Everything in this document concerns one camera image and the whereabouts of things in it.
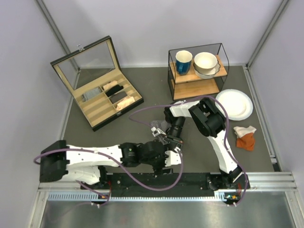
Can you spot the orange cloth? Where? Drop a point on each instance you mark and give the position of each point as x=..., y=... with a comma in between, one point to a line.
x=246, y=142

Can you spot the white paper plate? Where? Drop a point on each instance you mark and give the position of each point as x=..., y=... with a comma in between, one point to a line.
x=237, y=104

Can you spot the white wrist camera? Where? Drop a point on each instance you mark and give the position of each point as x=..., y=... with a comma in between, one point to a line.
x=173, y=158
x=157, y=131

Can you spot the blue mug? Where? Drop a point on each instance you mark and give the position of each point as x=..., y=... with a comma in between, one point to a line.
x=183, y=62

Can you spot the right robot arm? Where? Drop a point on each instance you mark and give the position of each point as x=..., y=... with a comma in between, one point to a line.
x=211, y=123

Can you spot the white cloth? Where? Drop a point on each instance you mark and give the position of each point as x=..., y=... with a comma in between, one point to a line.
x=242, y=131

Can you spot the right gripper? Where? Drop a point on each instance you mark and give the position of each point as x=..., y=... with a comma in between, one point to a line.
x=175, y=140

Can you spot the pink rolled cloth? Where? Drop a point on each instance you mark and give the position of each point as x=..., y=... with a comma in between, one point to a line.
x=125, y=102

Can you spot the dark grey rolled cloth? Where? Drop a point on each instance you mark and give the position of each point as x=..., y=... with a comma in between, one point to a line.
x=118, y=96

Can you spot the grey cable duct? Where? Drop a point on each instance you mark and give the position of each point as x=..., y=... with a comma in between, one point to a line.
x=90, y=196

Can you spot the black rolled cloth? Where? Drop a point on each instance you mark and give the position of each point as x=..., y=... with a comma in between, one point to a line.
x=114, y=90

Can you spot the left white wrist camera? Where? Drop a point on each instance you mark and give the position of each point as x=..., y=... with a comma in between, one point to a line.
x=173, y=158

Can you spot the white scalloped plate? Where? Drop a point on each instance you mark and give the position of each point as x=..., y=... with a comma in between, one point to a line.
x=208, y=73

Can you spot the beige rolled cloth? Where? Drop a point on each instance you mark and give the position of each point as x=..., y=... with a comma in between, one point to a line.
x=110, y=85

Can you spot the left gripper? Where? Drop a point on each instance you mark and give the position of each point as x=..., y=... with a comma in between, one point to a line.
x=159, y=170

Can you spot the black wire wooden shelf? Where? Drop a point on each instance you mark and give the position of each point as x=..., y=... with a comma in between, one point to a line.
x=190, y=85

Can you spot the black organizer box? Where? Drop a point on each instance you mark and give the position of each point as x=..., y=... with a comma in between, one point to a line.
x=94, y=66

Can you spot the cream bowl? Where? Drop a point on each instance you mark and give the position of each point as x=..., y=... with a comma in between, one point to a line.
x=204, y=61

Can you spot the grey striped underwear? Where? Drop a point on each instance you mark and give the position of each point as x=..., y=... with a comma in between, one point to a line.
x=163, y=125

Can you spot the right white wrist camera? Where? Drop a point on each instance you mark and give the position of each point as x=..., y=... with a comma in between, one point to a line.
x=157, y=131

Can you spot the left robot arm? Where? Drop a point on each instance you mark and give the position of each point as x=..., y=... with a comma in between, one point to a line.
x=61, y=161

